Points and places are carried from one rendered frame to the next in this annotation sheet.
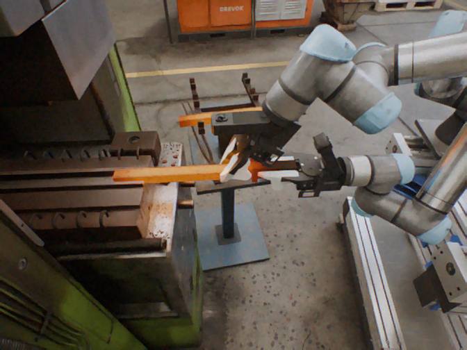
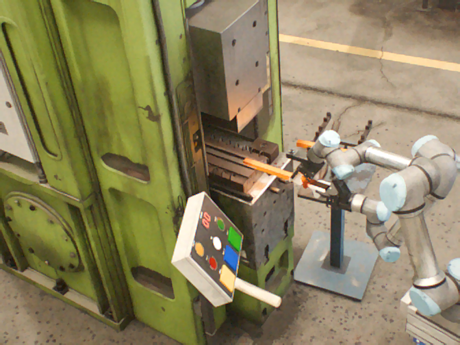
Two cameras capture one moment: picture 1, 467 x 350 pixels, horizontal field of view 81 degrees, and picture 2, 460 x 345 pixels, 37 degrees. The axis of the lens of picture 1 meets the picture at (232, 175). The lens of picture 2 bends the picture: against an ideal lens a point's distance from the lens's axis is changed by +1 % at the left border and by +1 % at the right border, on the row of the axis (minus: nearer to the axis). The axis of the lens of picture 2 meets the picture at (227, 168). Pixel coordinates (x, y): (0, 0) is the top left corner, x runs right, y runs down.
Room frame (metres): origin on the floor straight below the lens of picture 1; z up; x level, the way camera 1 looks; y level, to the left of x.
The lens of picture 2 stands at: (-1.45, -1.21, 3.03)
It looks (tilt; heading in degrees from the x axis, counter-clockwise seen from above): 41 degrees down; 40
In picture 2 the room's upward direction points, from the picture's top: 6 degrees counter-clockwise
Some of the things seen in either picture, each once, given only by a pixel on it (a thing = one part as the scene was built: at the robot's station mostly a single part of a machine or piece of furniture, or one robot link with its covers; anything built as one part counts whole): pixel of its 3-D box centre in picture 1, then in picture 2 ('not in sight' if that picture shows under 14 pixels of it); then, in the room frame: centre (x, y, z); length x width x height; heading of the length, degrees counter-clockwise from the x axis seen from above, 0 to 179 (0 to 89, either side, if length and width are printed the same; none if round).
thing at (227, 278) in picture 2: not in sight; (226, 278); (-0.18, -0.07, 1.01); 0.07 x 0.05 x 0.07; 28
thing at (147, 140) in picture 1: (136, 148); (263, 150); (0.58, 0.27, 0.95); 0.12 x 0.08 x 0.06; 93
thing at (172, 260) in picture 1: (99, 237); (226, 194); (0.45, 0.42, 0.69); 0.56 x 0.38 x 0.45; 93
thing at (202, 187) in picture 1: (226, 153); (339, 176); (0.87, 0.02, 0.67); 0.40 x 0.30 x 0.02; 11
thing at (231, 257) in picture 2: not in sight; (230, 258); (-0.09, -0.02, 1.01); 0.07 x 0.05 x 0.07; 28
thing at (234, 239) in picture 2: not in sight; (233, 239); (0.00, 0.02, 1.01); 0.07 x 0.05 x 0.07; 28
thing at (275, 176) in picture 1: (277, 181); (316, 192); (0.43, -0.11, 0.98); 0.09 x 0.03 x 0.06; 96
